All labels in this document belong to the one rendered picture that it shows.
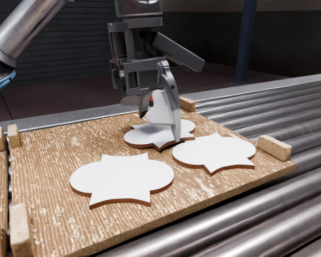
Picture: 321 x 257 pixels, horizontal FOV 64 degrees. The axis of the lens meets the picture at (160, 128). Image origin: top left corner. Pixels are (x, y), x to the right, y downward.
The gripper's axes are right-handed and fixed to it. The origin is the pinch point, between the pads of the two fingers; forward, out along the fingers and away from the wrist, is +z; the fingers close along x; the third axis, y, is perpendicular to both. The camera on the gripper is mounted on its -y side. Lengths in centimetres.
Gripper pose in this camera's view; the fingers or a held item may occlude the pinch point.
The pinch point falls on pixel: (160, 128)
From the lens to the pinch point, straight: 50.6
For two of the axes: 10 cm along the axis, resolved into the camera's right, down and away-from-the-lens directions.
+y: -8.8, 2.4, -4.2
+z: 0.7, 9.2, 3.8
